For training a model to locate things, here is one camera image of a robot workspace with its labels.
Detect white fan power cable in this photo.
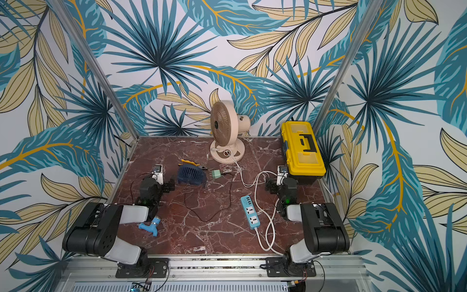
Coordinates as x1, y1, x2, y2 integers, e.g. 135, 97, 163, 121
215, 147, 278, 189

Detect blue power strip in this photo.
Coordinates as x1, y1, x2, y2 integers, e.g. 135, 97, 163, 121
241, 195, 260, 229

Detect green USB charger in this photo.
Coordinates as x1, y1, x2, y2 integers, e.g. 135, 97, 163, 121
211, 169, 223, 180

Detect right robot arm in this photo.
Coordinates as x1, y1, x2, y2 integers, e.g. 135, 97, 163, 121
265, 178, 350, 268

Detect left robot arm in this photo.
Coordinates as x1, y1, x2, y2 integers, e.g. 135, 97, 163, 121
62, 176, 175, 266

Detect small navy blue fan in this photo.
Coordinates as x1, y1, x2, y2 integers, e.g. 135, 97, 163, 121
177, 164, 207, 186

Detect beige desk fan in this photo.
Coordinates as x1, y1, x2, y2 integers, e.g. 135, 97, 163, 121
210, 101, 251, 164

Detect yellow black pliers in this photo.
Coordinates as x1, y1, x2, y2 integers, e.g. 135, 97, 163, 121
181, 159, 208, 170

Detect yellow black toolbox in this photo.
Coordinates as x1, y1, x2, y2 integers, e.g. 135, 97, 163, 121
281, 121, 327, 185

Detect light blue pipe fitting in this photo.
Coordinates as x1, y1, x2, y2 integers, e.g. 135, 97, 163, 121
139, 216, 161, 237

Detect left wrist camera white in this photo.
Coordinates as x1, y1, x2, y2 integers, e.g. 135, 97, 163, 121
152, 164, 164, 185

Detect white power strip cable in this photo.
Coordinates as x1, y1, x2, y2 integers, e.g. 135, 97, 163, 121
254, 171, 289, 256

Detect black USB cable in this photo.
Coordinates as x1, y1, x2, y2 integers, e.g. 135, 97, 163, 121
183, 172, 235, 223

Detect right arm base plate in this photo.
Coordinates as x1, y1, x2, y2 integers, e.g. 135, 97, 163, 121
260, 257, 316, 278

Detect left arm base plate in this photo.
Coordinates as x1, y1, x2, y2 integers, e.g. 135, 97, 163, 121
116, 258, 169, 279

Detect aluminium front rail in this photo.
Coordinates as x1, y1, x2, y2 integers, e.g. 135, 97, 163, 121
56, 254, 375, 292

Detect right aluminium frame post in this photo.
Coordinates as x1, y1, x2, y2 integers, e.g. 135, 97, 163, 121
313, 0, 382, 134

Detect aluminium frame post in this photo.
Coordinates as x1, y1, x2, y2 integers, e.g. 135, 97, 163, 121
313, 0, 382, 134
49, 0, 139, 141

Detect left aluminium frame post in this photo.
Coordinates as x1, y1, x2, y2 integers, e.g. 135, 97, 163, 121
49, 0, 139, 141

